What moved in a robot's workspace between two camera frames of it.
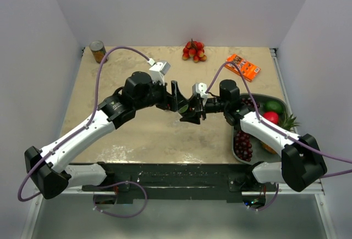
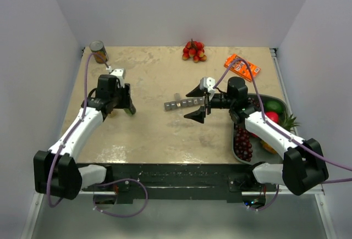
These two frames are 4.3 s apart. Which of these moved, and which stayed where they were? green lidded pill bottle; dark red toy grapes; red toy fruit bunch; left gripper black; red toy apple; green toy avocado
Moved: left gripper black; green lidded pill bottle
Stayed: green toy avocado; dark red toy grapes; red toy fruit bunch; red toy apple
